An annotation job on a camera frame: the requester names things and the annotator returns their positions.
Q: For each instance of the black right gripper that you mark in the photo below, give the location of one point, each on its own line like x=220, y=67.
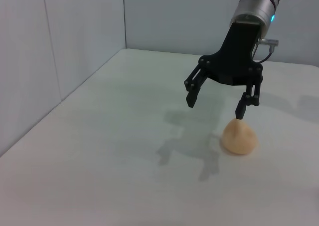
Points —
x=236, y=61

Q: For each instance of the white and silver right robot arm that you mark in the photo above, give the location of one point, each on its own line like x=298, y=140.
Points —
x=256, y=4

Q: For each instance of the beige steamed bun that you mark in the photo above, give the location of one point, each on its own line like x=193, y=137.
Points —
x=239, y=138

